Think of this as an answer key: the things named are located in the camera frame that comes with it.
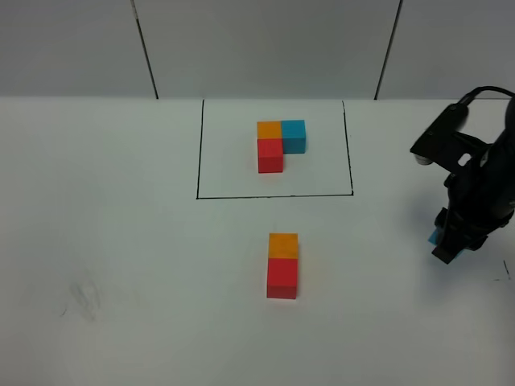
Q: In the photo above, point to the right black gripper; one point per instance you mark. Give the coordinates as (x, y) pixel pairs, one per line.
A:
(481, 200)

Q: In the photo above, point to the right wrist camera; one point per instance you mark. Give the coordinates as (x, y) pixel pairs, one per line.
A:
(443, 143)

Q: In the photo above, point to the red template block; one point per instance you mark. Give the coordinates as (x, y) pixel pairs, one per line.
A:
(270, 155)

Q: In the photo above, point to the blue template block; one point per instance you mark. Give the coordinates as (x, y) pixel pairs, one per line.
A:
(294, 137)

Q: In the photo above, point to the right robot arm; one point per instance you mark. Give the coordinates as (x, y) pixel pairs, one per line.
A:
(501, 152)

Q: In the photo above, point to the orange template block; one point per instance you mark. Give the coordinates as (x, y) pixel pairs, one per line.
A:
(269, 130)

